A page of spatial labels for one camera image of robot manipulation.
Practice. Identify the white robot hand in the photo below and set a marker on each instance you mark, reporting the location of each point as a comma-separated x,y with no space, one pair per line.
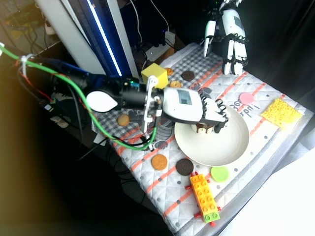
233,24
182,105

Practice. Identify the brown frosted cupcake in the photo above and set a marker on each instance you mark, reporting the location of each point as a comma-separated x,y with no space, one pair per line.
201,128

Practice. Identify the white round plate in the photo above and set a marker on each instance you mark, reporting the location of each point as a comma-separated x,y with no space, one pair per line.
216,147

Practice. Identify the dark chocolate sandwich cookie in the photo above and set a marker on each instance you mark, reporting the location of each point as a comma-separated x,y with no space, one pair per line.
184,167
188,75

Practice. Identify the brown pretzel cookie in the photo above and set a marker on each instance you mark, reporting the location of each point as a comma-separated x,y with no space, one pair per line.
169,71

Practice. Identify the yellow block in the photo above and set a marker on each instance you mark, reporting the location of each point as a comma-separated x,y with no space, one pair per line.
155,73

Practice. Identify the white power strip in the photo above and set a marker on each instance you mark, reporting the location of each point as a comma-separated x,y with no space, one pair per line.
158,52

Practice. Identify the pale round biscuit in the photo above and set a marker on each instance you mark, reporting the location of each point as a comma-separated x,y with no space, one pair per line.
123,120

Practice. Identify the brown round biscuit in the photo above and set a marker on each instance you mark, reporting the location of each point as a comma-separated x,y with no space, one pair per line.
159,162

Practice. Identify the pink round disc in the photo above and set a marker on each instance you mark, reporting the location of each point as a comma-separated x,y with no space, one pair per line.
246,98

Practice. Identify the white plug adapter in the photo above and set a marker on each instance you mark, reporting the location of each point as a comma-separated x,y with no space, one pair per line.
169,38

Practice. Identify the green round disc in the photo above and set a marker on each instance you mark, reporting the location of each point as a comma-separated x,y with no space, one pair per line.
219,173

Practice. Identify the grey quilt with bear print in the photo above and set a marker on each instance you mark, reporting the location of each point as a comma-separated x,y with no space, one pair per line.
221,191

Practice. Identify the orange green toy brick stack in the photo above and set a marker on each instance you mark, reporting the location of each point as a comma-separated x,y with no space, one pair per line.
204,199

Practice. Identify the clear bag of yellow corn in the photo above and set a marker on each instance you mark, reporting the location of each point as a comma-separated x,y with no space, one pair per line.
281,113

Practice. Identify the white column with blue light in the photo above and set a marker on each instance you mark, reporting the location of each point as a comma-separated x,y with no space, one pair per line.
81,37

